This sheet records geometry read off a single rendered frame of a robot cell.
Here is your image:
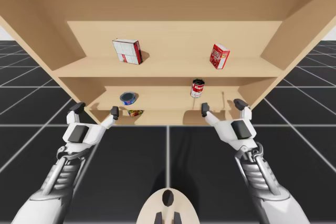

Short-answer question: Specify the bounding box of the pale wooden shelf unit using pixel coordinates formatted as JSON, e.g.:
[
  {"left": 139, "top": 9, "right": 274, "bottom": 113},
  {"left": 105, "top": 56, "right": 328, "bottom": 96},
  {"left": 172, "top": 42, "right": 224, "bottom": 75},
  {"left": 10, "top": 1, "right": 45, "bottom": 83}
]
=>
[{"left": 0, "top": 0, "right": 336, "bottom": 126}]

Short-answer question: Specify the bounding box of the blue flat can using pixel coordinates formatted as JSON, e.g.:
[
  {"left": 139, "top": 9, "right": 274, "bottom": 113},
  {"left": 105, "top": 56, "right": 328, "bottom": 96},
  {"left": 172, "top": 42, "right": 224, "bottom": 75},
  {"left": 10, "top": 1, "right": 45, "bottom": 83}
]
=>
[{"left": 120, "top": 92, "right": 139, "bottom": 105}]

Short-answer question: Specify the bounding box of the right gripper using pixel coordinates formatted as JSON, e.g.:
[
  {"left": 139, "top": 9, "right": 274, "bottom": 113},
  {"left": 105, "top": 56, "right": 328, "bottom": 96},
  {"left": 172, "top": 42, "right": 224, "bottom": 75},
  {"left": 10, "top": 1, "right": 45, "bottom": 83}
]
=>
[{"left": 201, "top": 98, "right": 257, "bottom": 149}]

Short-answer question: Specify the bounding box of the tan robot part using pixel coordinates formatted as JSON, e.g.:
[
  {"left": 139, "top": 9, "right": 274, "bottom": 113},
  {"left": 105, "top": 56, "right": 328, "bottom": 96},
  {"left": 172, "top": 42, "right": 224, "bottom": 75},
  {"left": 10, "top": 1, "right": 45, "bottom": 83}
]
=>
[{"left": 136, "top": 187, "right": 200, "bottom": 224}]

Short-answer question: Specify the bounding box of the red and white can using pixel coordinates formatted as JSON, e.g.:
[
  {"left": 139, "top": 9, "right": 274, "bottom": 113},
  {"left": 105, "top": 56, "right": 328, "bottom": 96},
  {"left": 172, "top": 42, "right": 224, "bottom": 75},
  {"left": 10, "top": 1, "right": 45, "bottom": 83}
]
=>
[{"left": 190, "top": 78, "right": 205, "bottom": 99}]

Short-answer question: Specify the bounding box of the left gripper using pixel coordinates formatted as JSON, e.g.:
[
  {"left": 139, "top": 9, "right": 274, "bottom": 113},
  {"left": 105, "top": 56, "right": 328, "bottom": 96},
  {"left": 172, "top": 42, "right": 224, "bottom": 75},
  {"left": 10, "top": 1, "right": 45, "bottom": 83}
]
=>
[{"left": 62, "top": 102, "right": 120, "bottom": 150}]

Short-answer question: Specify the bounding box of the green and blue rectangular can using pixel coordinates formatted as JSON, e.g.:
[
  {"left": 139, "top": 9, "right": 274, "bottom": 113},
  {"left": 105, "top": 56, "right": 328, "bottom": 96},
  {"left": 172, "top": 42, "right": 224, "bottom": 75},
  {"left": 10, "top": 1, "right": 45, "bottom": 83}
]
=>
[{"left": 127, "top": 109, "right": 144, "bottom": 118}]

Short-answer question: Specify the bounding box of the red and white carton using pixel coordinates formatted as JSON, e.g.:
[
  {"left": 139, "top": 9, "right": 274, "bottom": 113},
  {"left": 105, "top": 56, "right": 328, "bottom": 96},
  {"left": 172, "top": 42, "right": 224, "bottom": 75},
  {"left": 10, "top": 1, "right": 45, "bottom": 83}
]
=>
[{"left": 112, "top": 38, "right": 144, "bottom": 65}]

